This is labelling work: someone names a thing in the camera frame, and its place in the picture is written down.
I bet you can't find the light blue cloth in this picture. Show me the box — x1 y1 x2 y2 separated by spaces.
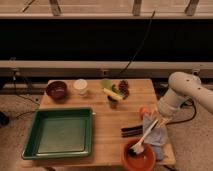
143 114 168 146

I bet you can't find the white handled black brush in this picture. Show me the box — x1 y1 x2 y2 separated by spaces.
128 119 158 156

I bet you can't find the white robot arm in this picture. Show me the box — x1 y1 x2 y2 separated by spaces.
154 72 213 128

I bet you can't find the orange red bowl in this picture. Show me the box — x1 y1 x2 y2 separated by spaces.
121 138 156 171

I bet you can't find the dark maroon bowl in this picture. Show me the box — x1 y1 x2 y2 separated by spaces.
46 81 67 100

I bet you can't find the orange ball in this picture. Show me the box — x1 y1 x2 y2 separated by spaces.
139 107 151 120

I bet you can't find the black striped eraser block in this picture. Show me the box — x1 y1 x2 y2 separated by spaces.
121 125 143 137

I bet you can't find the blue sponge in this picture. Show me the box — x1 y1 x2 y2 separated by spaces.
152 145 164 161

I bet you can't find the small dark cup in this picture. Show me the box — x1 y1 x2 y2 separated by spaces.
107 96 118 109

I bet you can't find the brown grape bunch toy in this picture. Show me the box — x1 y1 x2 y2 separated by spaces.
119 80 129 98

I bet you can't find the yellow corn cob toy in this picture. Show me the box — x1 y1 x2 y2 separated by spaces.
103 88 123 101

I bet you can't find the green lettuce toy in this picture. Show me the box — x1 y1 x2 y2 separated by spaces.
100 78 119 93

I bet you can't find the white plastic cup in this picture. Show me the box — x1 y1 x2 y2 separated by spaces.
73 79 88 96

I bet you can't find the green plastic tray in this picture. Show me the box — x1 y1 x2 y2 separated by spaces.
22 108 93 160

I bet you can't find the black cable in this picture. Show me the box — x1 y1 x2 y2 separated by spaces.
117 10 157 78
11 71 42 120

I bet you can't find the black cable on left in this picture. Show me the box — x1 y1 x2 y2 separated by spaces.
11 71 42 120

